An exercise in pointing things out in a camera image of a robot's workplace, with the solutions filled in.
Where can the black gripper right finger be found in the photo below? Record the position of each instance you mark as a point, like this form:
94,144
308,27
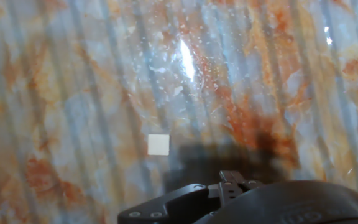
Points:
230,186

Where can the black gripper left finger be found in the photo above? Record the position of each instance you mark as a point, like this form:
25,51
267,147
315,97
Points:
172,202

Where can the small wooden block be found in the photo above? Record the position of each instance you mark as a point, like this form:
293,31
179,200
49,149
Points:
158,144

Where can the orange marble pattern mat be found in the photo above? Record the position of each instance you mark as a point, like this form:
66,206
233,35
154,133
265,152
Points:
104,77

